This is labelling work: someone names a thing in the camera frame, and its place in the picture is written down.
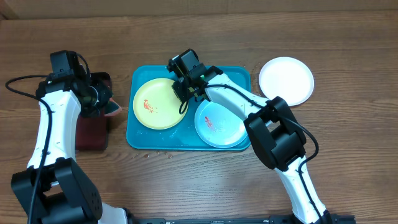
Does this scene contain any red and green sponge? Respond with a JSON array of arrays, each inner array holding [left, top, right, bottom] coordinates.
[[104, 98, 122, 117]]

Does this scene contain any yellow-green plate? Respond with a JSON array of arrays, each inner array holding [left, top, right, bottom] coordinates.
[[132, 78, 187, 130]]

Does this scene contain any white plate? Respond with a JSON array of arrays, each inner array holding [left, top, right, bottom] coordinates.
[[259, 57, 315, 106]]

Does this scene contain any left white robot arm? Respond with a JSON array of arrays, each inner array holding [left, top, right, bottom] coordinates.
[[11, 50, 135, 223]]

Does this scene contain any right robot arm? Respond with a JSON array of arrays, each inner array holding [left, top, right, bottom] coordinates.
[[167, 49, 333, 223]]

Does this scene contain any dark red small tray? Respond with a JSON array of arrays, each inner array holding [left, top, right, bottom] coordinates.
[[75, 72, 112, 151]]

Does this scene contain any teal plastic tray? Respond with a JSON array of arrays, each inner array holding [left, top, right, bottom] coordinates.
[[126, 65, 251, 151]]

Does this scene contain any light blue plate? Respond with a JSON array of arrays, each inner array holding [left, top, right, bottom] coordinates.
[[194, 101, 248, 150]]

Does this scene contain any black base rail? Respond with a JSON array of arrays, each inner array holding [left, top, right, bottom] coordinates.
[[135, 214, 356, 224]]

